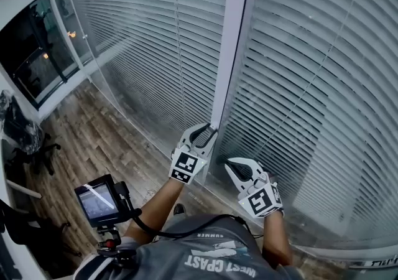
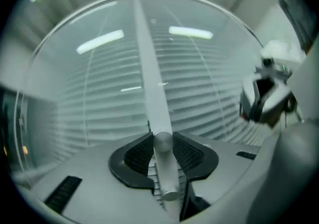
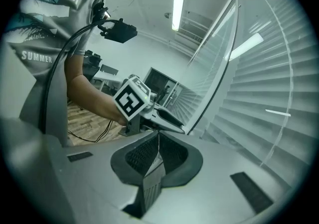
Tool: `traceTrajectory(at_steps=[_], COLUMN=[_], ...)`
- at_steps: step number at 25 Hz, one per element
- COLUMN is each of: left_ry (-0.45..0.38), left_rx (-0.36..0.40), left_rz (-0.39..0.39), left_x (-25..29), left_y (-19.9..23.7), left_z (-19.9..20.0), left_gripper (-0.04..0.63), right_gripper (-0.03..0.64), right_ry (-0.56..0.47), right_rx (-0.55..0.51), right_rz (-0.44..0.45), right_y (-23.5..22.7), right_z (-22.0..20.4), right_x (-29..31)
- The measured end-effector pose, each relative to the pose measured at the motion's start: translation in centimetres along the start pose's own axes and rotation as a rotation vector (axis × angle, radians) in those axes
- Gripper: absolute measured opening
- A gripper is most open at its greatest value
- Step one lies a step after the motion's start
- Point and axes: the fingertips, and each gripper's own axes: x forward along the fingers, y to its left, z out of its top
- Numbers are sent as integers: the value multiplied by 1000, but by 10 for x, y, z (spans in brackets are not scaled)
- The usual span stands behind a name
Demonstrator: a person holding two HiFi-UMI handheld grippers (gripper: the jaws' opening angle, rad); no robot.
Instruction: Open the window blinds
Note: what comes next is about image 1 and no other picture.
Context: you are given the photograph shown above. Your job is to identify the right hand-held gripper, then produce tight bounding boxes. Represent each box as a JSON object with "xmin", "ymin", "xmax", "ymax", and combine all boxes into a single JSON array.
[{"xmin": 224, "ymin": 157, "xmax": 284, "ymax": 219}]

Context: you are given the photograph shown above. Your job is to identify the person's left forearm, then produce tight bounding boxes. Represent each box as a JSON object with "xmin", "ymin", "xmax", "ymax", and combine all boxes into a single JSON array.
[{"xmin": 124, "ymin": 177, "xmax": 185, "ymax": 245}]

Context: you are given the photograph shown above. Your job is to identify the dark glass window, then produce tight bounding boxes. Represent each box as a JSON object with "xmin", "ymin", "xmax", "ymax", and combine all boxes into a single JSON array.
[{"xmin": 0, "ymin": 0, "xmax": 68, "ymax": 109}]

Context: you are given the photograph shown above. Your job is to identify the small black monitor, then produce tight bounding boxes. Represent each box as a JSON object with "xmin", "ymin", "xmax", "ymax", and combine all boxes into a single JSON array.
[{"xmin": 73, "ymin": 174, "xmax": 126, "ymax": 228}]

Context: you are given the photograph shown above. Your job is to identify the plastic-covered black office chair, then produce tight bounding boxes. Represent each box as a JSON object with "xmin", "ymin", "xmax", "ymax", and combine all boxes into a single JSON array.
[{"xmin": 0, "ymin": 89, "xmax": 62, "ymax": 177}]

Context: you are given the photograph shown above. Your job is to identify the grey printed t-shirt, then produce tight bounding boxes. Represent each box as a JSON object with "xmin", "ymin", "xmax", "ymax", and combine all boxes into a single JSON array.
[{"xmin": 73, "ymin": 213, "xmax": 306, "ymax": 280}]

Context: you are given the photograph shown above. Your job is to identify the white window pillar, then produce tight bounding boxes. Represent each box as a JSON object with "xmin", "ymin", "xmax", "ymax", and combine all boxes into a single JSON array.
[{"xmin": 210, "ymin": 0, "xmax": 252, "ymax": 131}]

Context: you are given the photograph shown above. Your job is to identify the black cable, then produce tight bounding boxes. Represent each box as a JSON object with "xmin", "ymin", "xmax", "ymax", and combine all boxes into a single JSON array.
[{"xmin": 123, "ymin": 205, "xmax": 264, "ymax": 240}]

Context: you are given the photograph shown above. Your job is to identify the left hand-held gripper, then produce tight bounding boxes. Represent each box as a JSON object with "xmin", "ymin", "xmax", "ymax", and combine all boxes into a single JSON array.
[{"xmin": 169, "ymin": 123, "xmax": 219, "ymax": 185}]

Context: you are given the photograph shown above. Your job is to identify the white slatted window blinds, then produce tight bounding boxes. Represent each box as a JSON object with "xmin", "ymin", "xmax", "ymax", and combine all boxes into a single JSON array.
[
  {"xmin": 214, "ymin": 0, "xmax": 398, "ymax": 242},
  {"xmin": 63, "ymin": 0, "xmax": 231, "ymax": 161}
]

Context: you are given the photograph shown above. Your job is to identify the black monitor mount clamp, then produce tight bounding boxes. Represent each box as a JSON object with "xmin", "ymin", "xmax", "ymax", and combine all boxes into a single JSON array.
[{"xmin": 95, "ymin": 224, "xmax": 138, "ymax": 263}]

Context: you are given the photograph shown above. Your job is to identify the person's right forearm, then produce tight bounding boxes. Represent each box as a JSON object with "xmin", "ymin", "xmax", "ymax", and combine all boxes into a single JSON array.
[{"xmin": 262, "ymin": 210, "xmax": 294, "ymax": 271}]

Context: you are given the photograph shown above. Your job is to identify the narrow glass panel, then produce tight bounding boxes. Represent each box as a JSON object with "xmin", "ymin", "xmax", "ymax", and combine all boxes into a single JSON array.
[{"xmin": 51, "ymin": 0, "xmax": 95, "ymax": 67}]

